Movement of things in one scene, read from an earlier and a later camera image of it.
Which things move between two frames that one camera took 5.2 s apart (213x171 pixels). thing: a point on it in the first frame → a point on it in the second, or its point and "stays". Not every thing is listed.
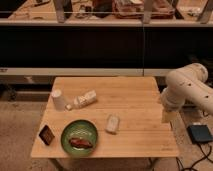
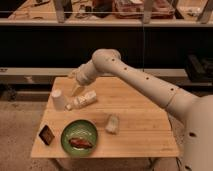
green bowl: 79,129 stays
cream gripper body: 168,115 → 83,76
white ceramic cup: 59,101 stays
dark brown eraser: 46,135 stays
